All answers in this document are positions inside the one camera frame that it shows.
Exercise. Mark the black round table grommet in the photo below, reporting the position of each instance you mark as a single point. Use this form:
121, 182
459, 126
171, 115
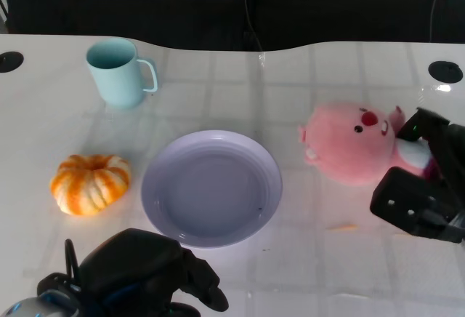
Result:
10, 62
445, 72

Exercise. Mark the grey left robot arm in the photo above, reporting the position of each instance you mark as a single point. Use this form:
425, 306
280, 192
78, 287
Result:
47, 299

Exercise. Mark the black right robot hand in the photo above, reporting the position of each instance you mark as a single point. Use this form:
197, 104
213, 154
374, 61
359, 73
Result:
447, 171

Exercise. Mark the lavender round plate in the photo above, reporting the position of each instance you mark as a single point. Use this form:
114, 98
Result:
210, 189

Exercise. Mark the orange white striped pumpkin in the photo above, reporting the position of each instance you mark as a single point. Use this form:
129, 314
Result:
89, 186

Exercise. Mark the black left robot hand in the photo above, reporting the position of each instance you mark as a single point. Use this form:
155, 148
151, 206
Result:
138, 266

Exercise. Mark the light blue mug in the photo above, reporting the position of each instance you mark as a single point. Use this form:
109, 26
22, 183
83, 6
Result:
116, 80

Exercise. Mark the pink plush pig doll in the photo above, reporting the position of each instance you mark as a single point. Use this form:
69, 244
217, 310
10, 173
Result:
345, 149

